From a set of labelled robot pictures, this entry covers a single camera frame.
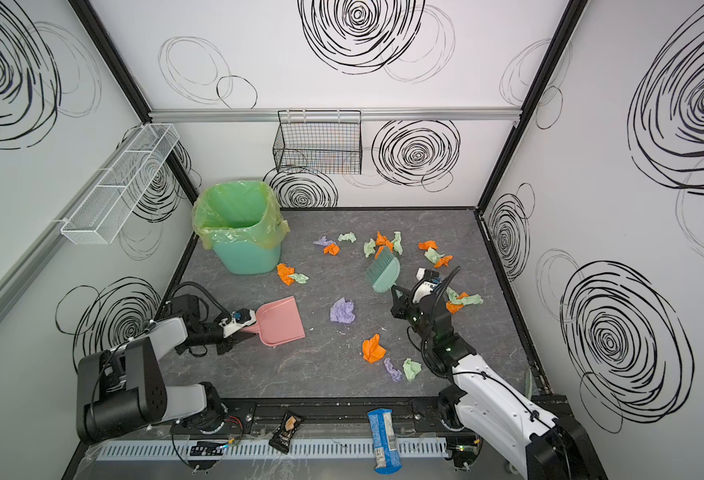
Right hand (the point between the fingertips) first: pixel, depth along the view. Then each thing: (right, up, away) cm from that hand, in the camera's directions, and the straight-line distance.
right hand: (388, 289), depth 80 cm
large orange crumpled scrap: (0, +12, +28) cm, 30 cm away
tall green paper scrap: (+6, +12, +27) cm, 31 cm away
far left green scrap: (-12, +14, +28) cm, 34 cm away
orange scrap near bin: (-33, +2, +19) cm, 38 cm away
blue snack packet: (-2, -35, -12) cm, 36 cm away
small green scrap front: (+6, -22, 0) cm, 23 cm away
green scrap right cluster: (+18, +8, +24) cm, 31 cm away
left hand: (-41, -12, +8) cm, 44 cm away
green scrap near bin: (-28, 0, +19) cm, 33 cm away
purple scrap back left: (-21, +13, +28) cm, 37 cm away
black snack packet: (-27, -34, -11) cm, 44 cm away
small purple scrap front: (+2, -23, -1) cm, 23 cm away
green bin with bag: (-49, +19, +24) cm, 58 cm away
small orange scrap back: (+18, +12, +28) cm, 35 cm away
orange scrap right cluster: (+22, +6, +22) cm, 31 cm away
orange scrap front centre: (-4, -18, +4) cm, 19 cm away
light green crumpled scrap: (-4, +10, +27) cm, 29 cm away
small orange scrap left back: (-17, +10, +25) cm, 32 cm away
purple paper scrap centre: (-13, -9, +11) cm, 19 cm away
